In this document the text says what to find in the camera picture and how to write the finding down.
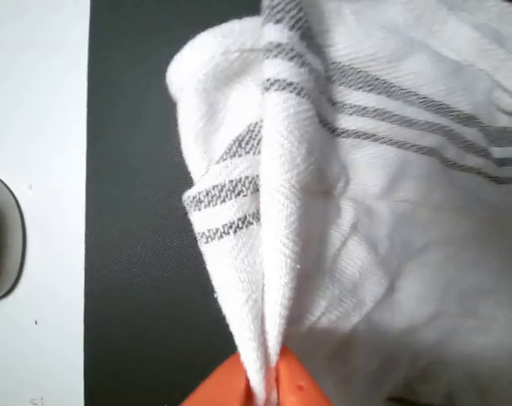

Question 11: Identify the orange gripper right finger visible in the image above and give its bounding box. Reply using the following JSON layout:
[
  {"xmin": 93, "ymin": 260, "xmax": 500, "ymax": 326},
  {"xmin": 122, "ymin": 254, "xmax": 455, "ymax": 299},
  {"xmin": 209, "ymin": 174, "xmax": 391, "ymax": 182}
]
[{"xmin": 275, "ymin": 345, "xmax": 344, "ymax": 406}]

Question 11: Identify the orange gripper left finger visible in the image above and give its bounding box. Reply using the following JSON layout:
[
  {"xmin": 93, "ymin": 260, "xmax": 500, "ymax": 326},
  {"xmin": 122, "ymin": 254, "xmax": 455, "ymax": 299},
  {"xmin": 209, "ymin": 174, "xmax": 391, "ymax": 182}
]
[{"xmin": 182, "ymin": 354, "xmax": 253, "ymax": 406}]

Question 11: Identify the white striped towel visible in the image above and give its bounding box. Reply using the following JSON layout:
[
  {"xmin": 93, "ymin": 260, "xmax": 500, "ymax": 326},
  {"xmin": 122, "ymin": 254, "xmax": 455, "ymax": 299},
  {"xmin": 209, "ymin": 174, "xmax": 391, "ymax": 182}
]
[{"xmin": 165, "ymin": 0, "xmax": 512, "ymax": 406}]

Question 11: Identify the dark desk mat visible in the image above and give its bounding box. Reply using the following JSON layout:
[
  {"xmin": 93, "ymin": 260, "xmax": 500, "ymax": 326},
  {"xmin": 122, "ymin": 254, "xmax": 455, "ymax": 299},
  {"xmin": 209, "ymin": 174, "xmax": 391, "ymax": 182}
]
[{"xmin": 84, "ymin": 0, "xmax": 263, "ymax": 406}]

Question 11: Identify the round dark glass cup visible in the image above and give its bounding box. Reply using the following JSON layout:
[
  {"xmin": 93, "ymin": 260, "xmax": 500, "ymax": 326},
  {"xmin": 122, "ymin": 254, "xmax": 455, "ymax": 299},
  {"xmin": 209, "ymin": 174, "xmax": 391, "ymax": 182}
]
[{"xmin": 0, "ymin": 168, "xmax": 27, "ymax": 304}]

